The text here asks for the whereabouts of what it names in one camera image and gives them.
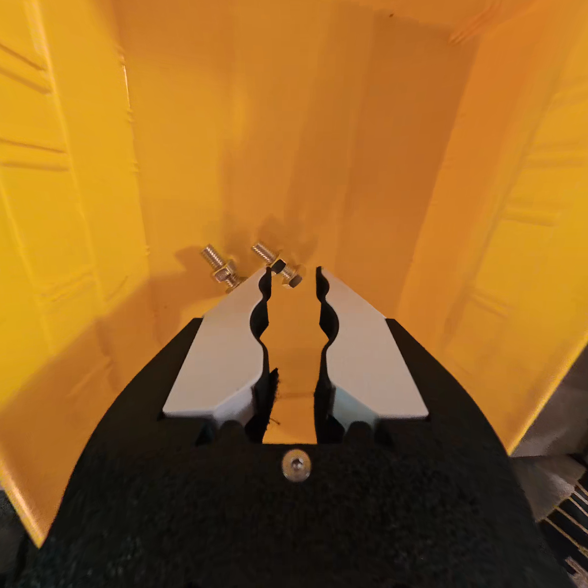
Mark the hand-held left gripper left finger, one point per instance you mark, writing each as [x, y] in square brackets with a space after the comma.
[220, 358]

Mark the silver hex bolt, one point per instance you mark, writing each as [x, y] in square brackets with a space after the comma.
[262, 251]
[210, 253]

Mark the yellow plastic bin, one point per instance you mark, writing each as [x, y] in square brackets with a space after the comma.
[294, 138]

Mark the person's torso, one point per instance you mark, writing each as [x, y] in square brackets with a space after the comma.
[551, 487]

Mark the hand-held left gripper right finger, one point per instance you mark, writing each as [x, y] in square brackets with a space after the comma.
[367, 363]

